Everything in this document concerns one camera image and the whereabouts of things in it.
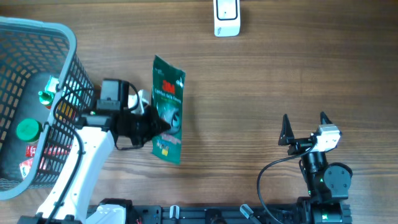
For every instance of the grey plastic mesh basket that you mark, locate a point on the grey plastic mesh basket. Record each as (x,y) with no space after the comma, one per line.
(31,52)

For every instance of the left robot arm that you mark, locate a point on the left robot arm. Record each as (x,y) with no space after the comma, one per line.
(95,134)

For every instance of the white barcode scanner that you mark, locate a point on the white barcode scanner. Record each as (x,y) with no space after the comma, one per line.
(227,18)

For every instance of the green 3M gloves packet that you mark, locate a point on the green 3M gloves packet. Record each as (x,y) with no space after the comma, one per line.
(167,98)

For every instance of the light blue wipes packet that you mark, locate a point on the light blue wipes packet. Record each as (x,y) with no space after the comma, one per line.
(52,84)

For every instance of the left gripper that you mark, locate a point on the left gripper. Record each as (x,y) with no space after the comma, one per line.
(154,127)

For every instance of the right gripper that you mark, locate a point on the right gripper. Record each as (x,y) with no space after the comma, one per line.
(286,135)

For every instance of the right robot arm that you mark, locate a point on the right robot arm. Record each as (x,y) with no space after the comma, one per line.
(326,182)

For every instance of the green lid white jar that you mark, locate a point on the green lid white jar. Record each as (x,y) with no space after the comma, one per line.
(29,130)

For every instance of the red coffee stick sachet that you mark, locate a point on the red coffee stick sachet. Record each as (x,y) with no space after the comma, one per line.
(30,151)

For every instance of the pink tissue packet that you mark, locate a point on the pink tissue packet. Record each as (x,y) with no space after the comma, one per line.
(25,167)

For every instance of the green cap sauce bottle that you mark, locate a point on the green cap sauce bottle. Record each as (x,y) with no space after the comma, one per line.
(46,98)

